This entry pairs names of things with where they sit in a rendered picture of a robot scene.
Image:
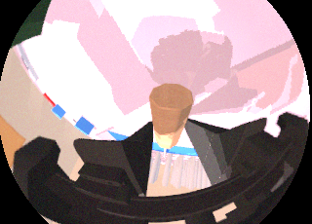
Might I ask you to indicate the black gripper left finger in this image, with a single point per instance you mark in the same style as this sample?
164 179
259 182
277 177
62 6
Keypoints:
133 154

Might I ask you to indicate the blue flat strip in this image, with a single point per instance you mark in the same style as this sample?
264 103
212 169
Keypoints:
175 149

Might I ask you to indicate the small blue block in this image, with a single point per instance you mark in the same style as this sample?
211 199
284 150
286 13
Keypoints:
84 126
58 111

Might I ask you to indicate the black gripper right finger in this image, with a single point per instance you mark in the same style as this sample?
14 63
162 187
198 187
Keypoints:
217 147

